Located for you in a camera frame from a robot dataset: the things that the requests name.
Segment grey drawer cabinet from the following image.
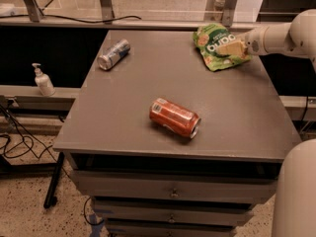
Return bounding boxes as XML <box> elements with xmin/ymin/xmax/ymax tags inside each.
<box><xmin>54</xmin><ymin>31</ymin><xmax>299</xmax><ymax>237</ymax></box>

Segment black floor cables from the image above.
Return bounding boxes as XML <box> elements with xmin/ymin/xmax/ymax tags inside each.
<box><xmin>0</xmin><ymin>102</ymin><xmax>72</xmax><ymax>180</ymax></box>

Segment red soda can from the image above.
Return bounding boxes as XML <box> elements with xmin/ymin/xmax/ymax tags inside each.
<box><xmin>149</xmin><ymin>98</ymin><xmax>200</xmax><ymax>138</ymax></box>

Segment black cable on ledge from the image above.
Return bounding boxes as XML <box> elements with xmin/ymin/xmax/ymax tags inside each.
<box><xmin>0</xmin><ymin>13</ymin><xmax>142</xmax><ymax>25</ymax></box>

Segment white pump sanitizer bottle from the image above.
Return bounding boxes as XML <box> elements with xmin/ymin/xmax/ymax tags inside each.
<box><xmin>32</xmin><ymin>63</ymin><xmax>55</xmax><ymax>96</ymax></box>

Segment black stand leg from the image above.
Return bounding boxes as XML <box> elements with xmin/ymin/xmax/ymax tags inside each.
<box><xmin>43</xmin><ymin>152</ymin><xmax>64</xmax><ymax>209</ymax></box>

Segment metal window frame rail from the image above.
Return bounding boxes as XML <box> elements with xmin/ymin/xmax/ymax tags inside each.
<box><xmin>0</xmin><ymin>0</ymin><xmax>295</xmax><ymax>30</ymax></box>

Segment silver blue drink can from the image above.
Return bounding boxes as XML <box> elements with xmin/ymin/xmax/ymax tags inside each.
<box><xmin>97</xmin><ymin>39</ymin><xmax>130</xmax><ymax>70</ymax></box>

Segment green rice chip bag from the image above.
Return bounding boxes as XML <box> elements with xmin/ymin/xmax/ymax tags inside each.
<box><xmin>193</xmin><ymin>23</ymin><xmax>252</xmax><ymax>72</ymax></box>

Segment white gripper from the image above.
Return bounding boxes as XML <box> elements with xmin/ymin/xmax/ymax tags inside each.
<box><xmin>215</xmin><ymin>28</ymin><xmax>268</xmax><ymax>56</ymax></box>

